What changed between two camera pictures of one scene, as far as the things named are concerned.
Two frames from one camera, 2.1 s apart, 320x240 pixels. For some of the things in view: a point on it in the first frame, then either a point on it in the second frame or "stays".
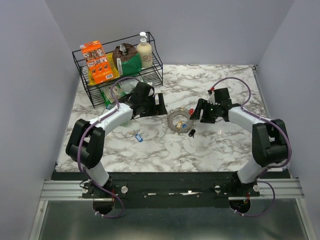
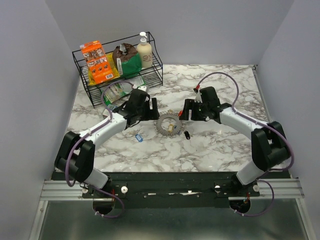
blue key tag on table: [139, 137] stays
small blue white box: [110, 106] stays
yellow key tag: [179, 125] → [170, 128]
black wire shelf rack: [110, 69] stays
